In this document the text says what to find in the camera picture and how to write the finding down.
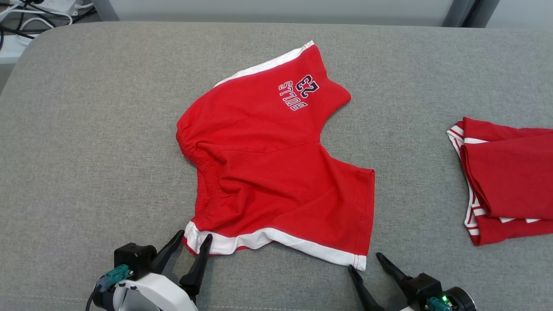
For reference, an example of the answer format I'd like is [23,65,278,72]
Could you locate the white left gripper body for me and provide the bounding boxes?
[93,272,199,311]

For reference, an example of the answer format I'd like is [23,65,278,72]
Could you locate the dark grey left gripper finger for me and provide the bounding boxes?
[151,230,185,274]
[179,234,213,299]

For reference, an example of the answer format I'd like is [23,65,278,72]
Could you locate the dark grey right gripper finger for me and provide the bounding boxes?
[349,266,385,311]
[376,253,411,288]

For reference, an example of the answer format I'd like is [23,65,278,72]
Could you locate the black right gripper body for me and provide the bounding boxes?
[442,286,477,311]

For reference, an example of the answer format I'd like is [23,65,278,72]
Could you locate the red shorts with number print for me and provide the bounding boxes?
[176,40,375,272]

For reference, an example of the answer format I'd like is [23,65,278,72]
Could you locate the red white striped jersey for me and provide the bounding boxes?
[446,117,553,247]

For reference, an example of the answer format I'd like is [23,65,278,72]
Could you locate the grey diagonal support bar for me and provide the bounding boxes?
[464,0,502,28]
[442,0,477,27]

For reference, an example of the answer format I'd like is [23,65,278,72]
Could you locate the white power strip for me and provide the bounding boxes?
[39,0,85,14]

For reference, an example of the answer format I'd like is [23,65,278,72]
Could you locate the black cable with teal connector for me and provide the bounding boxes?
[426,297,452,311]
[86,264,132,311]

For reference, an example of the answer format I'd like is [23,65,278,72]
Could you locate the grey partition post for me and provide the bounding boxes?
[92,0,120,22]

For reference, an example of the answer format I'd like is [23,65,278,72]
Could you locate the white cable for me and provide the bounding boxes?
[0,3,73,27]

